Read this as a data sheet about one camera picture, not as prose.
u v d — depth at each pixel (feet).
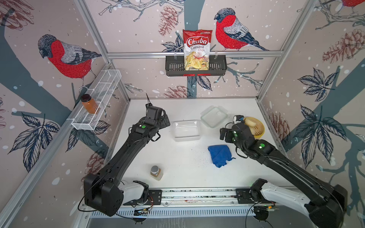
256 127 3.28
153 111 1.95
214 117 3.61
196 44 2.79
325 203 1.26
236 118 2.27
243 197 2.39
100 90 2.79
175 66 3.10
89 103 2.16
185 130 3.34
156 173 2.38
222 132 2.30
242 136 1.84
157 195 2.40
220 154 2.75
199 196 2.48
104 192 1.23
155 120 1.95
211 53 2.95
